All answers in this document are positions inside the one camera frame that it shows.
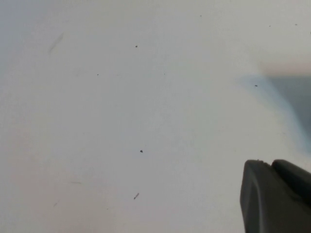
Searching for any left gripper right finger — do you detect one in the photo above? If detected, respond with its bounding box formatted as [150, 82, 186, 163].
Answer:
[271, 159, 311, 198]

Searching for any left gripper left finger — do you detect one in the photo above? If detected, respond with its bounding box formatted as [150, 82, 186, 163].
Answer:
[240, 159, 311, 233]

